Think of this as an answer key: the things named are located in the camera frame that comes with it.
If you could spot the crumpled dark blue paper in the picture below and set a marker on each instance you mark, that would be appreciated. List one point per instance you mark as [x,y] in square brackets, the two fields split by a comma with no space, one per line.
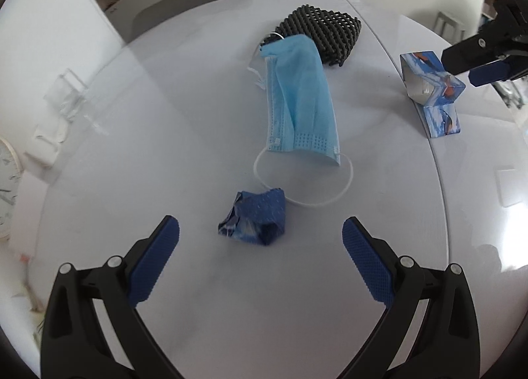
[255,218]

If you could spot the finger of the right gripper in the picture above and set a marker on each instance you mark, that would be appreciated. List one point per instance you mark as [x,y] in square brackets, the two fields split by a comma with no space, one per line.
[510,68]
[505,36]

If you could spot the blue surgical face mask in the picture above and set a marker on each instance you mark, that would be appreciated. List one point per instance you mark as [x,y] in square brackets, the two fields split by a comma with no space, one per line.
[301,114]

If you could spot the black foam fruit net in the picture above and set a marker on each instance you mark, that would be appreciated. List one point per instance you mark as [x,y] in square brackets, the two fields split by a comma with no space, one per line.
[334,33]

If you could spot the clear glass cup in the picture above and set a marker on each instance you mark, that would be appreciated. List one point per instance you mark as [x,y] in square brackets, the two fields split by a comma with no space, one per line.
[66,95]

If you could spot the round white wall clock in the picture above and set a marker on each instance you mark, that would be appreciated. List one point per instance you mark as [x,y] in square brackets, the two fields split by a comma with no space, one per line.
[11,171]

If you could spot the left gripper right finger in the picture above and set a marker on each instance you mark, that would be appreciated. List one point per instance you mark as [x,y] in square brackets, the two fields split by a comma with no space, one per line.
[448,341]

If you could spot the blue crushed carton box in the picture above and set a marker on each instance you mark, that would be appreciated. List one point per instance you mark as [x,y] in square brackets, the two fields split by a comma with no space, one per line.
[433,90]

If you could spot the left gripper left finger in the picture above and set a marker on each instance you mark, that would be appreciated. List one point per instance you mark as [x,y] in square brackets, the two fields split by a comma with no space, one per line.
[73,343]

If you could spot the metal frame stool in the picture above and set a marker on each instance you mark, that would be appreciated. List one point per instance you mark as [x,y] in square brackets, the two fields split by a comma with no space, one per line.
[448,27]

